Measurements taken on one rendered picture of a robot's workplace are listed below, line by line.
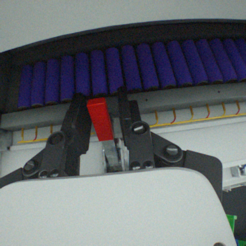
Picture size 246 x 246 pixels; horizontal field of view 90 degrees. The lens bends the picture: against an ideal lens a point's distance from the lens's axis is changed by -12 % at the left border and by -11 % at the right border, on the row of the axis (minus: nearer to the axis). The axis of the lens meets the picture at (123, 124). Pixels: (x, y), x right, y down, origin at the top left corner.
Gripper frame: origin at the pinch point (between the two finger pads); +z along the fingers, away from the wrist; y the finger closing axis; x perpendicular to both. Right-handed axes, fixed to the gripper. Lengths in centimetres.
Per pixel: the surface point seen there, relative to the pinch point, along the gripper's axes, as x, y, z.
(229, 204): -97, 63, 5
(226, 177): -25.9, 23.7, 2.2
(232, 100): -3.1, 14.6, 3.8
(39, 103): -1.3, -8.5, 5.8
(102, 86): -0.8, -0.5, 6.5
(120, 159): -6.4, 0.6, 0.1
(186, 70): -0.4, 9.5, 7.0
